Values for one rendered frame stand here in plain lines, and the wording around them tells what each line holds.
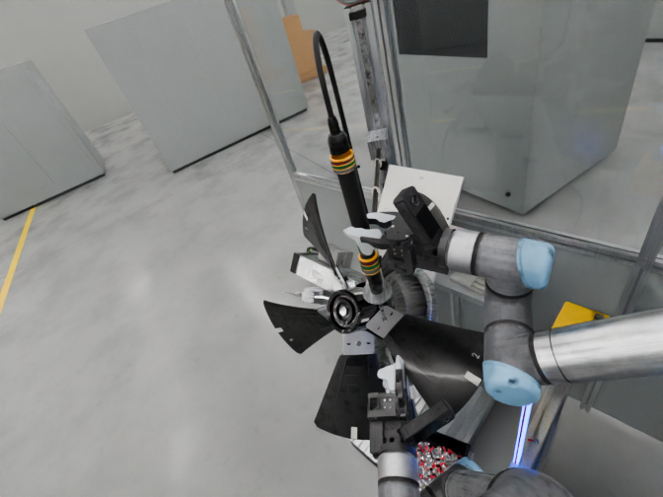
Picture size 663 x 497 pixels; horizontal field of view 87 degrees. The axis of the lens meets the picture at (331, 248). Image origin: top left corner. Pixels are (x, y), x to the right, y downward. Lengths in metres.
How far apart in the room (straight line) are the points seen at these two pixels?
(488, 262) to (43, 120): 7.39
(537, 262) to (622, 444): 1.65
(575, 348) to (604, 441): 1.61
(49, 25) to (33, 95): 5.22
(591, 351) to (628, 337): 0.04
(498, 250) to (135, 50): 5.66
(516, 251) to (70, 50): 12.37
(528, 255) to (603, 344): 0.15
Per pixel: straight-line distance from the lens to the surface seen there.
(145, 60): 5.96
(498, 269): 0.61
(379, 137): 1.27
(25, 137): 7.71
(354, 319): 0.93
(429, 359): 0.87
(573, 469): 2.09
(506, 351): 0.60
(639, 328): 0.56
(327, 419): 1.08
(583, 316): 1.13
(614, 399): 2.05
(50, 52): 12.62
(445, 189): 1.10
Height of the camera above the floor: 1.93
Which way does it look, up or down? 38 degrees down
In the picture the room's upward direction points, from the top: 19 degrees counter-clockwise
